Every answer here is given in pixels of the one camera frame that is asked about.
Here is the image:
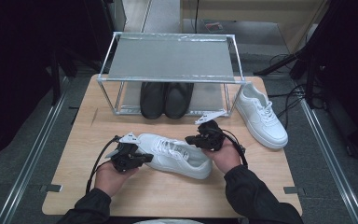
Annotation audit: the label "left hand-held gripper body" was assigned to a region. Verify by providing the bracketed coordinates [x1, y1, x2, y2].
[110, 132, 143, 173]

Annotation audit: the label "black floor cables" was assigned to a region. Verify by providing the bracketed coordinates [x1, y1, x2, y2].
[267, 53, 327, 130]

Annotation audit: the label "light wooden cabinet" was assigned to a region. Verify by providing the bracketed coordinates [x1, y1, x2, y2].
[180, 0, 332, 54]

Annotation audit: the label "dark curtain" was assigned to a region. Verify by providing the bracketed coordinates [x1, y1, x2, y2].
[304, 0, 358, 160]
[0, 0, 122, 166]

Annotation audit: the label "black hanging cable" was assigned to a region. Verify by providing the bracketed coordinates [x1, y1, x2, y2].
[194, 0, 200, 34]

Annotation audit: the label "person's right hand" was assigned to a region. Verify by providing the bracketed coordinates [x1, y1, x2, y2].
[202, 138, 242, 175]

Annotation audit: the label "metal floor rail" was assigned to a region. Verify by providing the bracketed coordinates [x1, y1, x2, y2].
[297, 99, 358, 224]
[0, 76, 73, 224]

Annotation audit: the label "black stand post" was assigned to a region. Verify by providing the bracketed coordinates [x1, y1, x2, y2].
[49, 49, 78, 106]

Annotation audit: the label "person's white clothing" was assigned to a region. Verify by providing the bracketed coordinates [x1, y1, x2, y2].
[133, 218, 204, 224]

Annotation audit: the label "person's left hand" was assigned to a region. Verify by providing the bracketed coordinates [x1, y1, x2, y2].
[94, 161, 139, 198]

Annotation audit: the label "grey cabinet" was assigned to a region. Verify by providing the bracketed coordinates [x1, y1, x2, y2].
[106, 0, 128, 32]

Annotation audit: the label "white sneaker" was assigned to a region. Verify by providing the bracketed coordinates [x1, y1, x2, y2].
[235, 81, 289, 149]
[135, 133, 213, 180]

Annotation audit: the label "right hand-held gripper cable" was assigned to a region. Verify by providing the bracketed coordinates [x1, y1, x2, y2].
[218, 128, 249, 167]

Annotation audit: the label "black slipper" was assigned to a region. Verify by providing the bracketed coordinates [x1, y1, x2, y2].
[139, 82, 168, 120]
[163, 82, 195, 120]

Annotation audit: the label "red labelled flat item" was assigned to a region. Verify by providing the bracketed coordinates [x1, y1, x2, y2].
[203, 20, 225, 34]

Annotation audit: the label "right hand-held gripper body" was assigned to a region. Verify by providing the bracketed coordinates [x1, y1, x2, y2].
[194, 110, 229, 152]

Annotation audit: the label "left hand-held gripper cable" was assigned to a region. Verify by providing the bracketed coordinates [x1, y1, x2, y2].
[85, 134, 121, 194]

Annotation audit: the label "black tripod stand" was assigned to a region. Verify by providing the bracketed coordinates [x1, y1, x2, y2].
[254, 43, 327, 110]

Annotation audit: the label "metal frame shoe rack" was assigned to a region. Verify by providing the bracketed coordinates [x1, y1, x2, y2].
[97, 31, 247, 119]

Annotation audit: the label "hand-held gripper cable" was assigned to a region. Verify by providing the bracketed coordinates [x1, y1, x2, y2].
[85, 134, 121, 194]
[218, 128, 249, 167]

